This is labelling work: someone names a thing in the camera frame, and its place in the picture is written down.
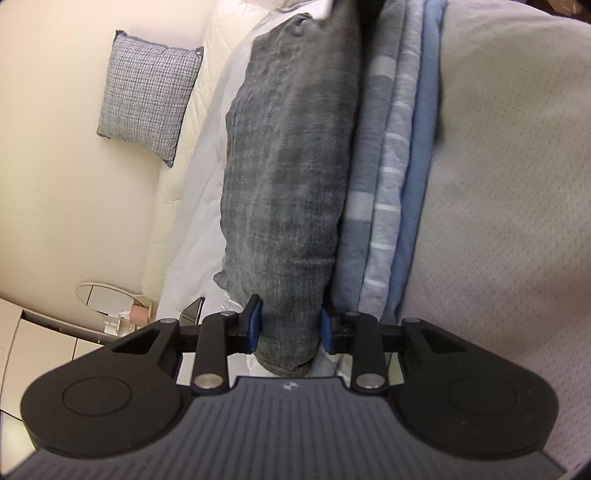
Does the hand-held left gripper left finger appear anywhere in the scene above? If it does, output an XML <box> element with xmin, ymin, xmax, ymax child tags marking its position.
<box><xmin>111</xmin><ymin>294</ymin><xmax>264</xmax><ymax>396</ymax></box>

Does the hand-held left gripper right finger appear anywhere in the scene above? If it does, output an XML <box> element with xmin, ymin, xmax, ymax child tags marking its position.
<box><xmin>320</xmin><ymin>302</ymin><xmax>478</xmax><ymax>395</ymax></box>

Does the grey checked garment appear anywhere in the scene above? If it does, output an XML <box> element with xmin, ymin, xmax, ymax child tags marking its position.
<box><xmin>213</xmin><ymin>0</ymin><xmax>362</xmax><ymax>377</ymax></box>

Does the black smartphone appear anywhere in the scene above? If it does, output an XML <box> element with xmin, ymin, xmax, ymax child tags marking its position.
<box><xmin>181</xmin><ymin>296</ymin><xmax>206</xmax><ymax>324</ymax></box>

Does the oval mirror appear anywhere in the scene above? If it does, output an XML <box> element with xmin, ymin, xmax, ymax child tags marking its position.
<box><xmin>75</xmin><ymin>282</ymin><xmax>139</xmax><ymax>319</ymax></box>

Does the cream quilted mattress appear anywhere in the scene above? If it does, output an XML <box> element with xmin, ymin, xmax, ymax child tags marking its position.
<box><xmin>141</xmin><ymin>0</ymin><xmax>278</xmax><ymax>305</ymax></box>

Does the thin-striped grey folded garment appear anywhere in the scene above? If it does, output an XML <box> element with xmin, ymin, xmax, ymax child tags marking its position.
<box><xmin>360</xmin><ymin>0</ymin><xmax>428</xmax><ymax>319</ymax></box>

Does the block-striped grey folded garment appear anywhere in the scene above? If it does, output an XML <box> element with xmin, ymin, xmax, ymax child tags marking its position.
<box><xmin>318</xmin><ymin>0</ymin><xmax>423</xmax><ymax>377</ymax></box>

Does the blue folded garment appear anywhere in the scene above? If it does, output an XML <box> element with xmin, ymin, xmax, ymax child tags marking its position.
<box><xmin>383</xmin><ymin>0</ymin><xmax>448</xmax><ymax>324</ymax></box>

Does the white bedside cabinet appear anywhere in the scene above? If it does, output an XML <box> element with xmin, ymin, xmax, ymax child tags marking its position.
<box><xmin>0</xmin><ymin>298</ymin><xmax>121</xmax><ymax>425</ymax></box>

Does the white bed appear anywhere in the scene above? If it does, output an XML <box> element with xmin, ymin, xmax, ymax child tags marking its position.
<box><xmin>141</xmin><ymin>0</ymin><xmax>591</xmax><ymax>393</ymax></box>

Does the grey checked pillow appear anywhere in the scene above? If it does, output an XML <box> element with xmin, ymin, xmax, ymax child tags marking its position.
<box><xmin>96</xmin><ymin>30</ymin><xmax>205</xmax><ymax>168</ymax></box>

